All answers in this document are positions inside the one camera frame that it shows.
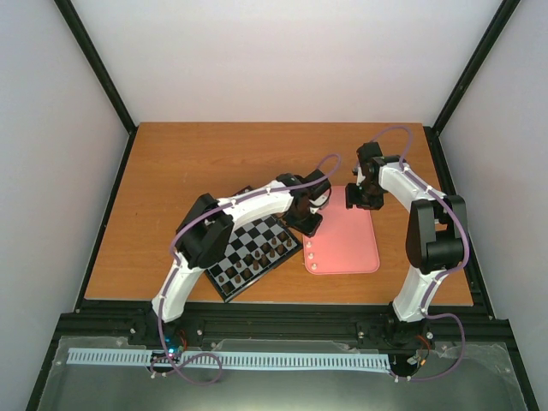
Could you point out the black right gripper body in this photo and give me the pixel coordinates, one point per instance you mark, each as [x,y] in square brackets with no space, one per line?
[368,196]

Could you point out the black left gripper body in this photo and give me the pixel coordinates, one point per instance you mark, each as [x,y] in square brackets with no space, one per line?
[301,223]

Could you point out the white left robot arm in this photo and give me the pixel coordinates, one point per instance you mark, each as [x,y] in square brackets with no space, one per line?
[203,236]

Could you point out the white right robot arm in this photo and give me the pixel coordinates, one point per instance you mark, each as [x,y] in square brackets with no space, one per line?
[436,241]

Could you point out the pink plastic tray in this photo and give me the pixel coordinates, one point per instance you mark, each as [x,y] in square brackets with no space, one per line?
[345,242]

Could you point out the black and silver chessboard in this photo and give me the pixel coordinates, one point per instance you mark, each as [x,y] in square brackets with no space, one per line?
[254,249]

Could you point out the black aluminium frame post right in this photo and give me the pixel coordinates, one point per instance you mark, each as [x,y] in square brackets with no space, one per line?
[495,28]

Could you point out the black aluminium frame post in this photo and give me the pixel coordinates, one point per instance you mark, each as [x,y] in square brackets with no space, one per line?
[495,28]
[90,52]

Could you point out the light blue cable duct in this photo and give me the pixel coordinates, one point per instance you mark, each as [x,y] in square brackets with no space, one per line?
[236,361]

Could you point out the black aluminium frame post left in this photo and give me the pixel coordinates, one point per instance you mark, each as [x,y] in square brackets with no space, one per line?
[90,52]

